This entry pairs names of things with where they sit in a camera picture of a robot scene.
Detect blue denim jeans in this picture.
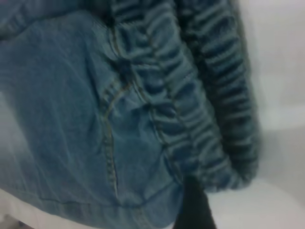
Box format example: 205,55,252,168
0,0,263,229

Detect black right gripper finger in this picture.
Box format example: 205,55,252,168
173,176,217,229

